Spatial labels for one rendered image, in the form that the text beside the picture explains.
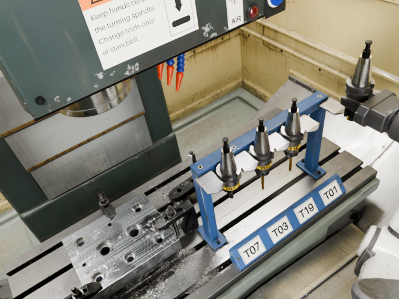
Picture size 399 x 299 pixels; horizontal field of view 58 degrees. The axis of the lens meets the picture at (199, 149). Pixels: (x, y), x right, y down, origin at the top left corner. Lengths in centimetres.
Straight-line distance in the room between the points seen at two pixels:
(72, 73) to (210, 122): 160
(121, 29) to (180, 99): 151
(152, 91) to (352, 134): 85
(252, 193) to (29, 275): 77
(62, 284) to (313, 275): 79
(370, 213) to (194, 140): 96
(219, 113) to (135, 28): 163
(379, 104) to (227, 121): 124
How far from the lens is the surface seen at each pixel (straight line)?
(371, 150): 158
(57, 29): 47
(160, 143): 155
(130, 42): 51
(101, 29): 49
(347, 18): 153
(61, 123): 128
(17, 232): 190
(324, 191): 123
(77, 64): 49
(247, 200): 125
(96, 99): 67
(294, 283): 125
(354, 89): 92
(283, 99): 180
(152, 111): 146
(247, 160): 94
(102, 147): 140
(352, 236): 141
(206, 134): 197
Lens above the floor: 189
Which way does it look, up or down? 44 degrees down
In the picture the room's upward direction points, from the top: 10 degrees counter-clockwise
